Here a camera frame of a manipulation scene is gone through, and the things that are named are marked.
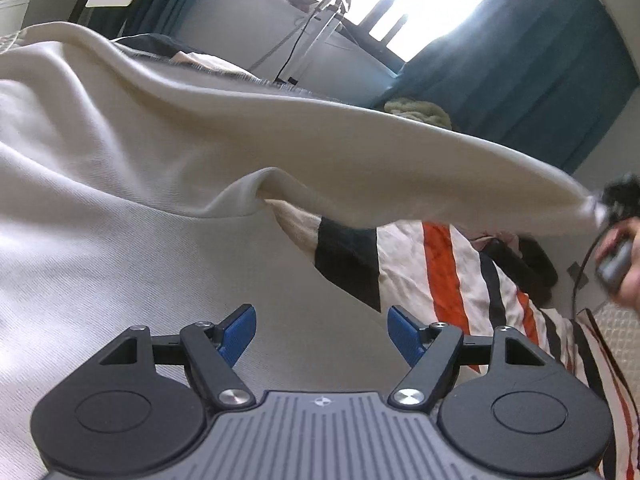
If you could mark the person's right hand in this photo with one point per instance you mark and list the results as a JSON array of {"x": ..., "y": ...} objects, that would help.
[{"x": 632, "y": 232}]

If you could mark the black cushion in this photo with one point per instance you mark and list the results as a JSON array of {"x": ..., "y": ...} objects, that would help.
[{"x": 537, "y": 265}]

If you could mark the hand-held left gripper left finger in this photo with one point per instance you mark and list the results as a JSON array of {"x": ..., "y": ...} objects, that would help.
[{"x": 239, "y": 332}]

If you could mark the beige quilted headboard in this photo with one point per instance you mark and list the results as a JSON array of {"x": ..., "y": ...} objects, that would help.
[{"x": 620, "y": 340}]

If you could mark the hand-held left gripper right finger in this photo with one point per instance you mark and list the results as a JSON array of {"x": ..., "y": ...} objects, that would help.
[{"x": 406, "y": 335}]

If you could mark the dark wall switch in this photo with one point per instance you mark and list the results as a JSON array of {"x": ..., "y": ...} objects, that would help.
[{"x": 573, "y": 271}]

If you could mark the window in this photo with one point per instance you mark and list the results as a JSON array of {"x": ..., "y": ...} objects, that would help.
[{"x": 440, "y": 5}]

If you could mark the pink cloth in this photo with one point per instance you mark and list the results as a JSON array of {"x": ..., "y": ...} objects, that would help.
[{"x": 500, "y": 239}]

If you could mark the blue curtain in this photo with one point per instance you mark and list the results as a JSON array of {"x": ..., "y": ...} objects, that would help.
[
  {"x": 525, "y": 60},
  {"x": 170, "y": 10}
]

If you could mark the garment steamer stand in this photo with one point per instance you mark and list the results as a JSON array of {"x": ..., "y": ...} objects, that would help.
[{"x": 320, "y": 25}]

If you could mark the yellow-green knit cloth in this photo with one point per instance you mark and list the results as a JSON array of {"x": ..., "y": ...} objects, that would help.
[{"x": 415, "y": 109}]

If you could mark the striped blanket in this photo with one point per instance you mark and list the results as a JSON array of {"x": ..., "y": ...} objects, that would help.
[{"x": 450, "y": 270}]

